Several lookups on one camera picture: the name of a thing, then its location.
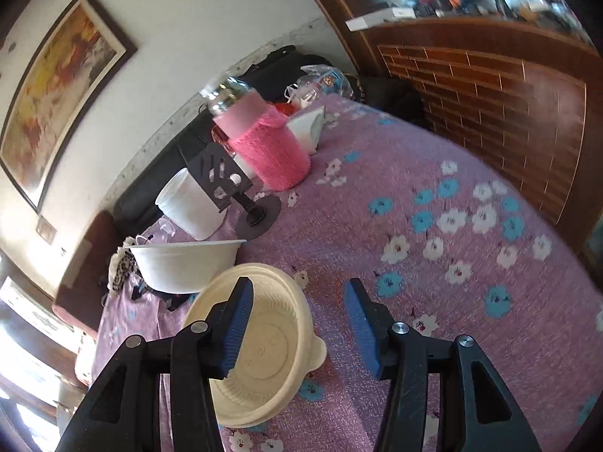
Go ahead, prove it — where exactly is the large cream plastic bowl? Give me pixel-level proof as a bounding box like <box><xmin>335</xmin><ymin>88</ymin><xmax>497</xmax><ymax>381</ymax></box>
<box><xmin>183</xmin><ymin>263</ymin><xmax>327</xmax><ymax>429</ymax></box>

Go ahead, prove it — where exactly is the large white foam bowl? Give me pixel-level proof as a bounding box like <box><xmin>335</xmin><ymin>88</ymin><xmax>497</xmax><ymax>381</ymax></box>
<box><xmin>129</xmin><ymin>240</ymin><xmax>245</xmax><ymax>294</ymax></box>

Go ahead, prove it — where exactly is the small black device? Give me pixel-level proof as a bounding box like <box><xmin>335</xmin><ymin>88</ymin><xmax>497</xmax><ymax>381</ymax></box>
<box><xmin>131</xmin><ymin>282</ymin><xmax>196</xmax><ymax>312</ymax></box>

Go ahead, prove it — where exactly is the maroon armchair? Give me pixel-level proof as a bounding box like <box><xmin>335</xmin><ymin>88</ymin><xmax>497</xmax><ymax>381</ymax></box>
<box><xmin>52</xmin><ymin>211</ymin><xmax>122</xmax><ymax>340</ymax></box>

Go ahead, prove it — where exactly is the leopard print cloth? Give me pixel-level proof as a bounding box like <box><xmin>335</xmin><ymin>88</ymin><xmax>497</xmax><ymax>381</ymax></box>
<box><xmin>107</xmin><ymin>248</ymin><xmax>138</xmax><ymax>293</ymax></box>

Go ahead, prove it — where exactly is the white plastic jar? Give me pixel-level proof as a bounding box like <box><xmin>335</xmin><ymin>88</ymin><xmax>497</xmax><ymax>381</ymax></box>
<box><xmin>155</xmin><ymin>167</ymin><xmax>226</xmax><ymax>241</ymax></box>

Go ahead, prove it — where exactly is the purple floral tablecloth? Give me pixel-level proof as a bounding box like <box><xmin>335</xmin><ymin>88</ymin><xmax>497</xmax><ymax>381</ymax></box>
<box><xmin>89</xmin><ymin>92</ymin><xmax>603</xmax><ymax>452</ymax></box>

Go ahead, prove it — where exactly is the black phone stand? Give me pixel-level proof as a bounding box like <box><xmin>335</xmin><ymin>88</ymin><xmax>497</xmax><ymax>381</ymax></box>
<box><xmin>184</xmin><ymin>142</ymin><xmax>281</xmax><ymax>241</ymax></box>

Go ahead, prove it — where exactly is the pink knit-sleeved bottle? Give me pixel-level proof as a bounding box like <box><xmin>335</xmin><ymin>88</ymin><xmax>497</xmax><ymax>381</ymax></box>
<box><xmin>199</xmin><ymin>75</ymin><xmax>311</xmax><ymax>191</ymax></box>

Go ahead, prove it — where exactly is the wooden brick-pattern counter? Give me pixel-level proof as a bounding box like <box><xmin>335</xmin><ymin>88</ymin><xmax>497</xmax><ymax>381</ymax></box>
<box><xmin>343</xmin><ymin>17</ymin><xmax>602</xmax><ymax>253</ymax></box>

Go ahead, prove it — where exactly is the white paper box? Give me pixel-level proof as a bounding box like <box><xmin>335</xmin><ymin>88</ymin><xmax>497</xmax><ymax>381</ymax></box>
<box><xmin>287</xmin><ymin>106</ymin><xmax>325</xmax><ymax>155</ymax></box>

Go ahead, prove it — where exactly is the red plastic bag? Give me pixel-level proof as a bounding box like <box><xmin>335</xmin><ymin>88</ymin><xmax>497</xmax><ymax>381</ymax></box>
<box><xmin>274</xmin><ymin>102</ymin><xmax>298</xmax><ymax>118</ymax></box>

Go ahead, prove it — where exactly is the clear plastic bag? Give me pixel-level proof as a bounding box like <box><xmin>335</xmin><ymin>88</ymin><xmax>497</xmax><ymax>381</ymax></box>
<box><xmin>284</xmin><ymin>64</ymin><xmax>354</xmax><ymax>109</ymax></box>

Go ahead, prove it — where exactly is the black leather sofa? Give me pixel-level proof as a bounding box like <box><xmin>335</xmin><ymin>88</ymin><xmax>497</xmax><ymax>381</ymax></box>
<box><xmin>112</xmin><ymin>45</ymin><xmax>331</xmax><ymax>237</ymax></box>

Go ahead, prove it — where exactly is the framed horse painting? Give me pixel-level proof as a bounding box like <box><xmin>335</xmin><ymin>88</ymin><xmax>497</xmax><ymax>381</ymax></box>
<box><xmin>1</xmin><ymin>0</ymin><xmax>137</xmax><ymax>212</ymax></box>

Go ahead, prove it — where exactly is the white box on counter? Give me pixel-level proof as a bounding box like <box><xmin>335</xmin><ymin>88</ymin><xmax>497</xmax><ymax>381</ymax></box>
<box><xmin>346</xmin><ymin>7</ymin><xmax>416</xmax><ymax>32</ymax></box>

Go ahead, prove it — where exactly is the small wall plaque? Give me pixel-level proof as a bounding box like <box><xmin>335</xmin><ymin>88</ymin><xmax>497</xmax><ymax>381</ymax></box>
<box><xmin>36</xmin><ymin>215</ymin><xmax>56</xmax><ymax>245</ymax></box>

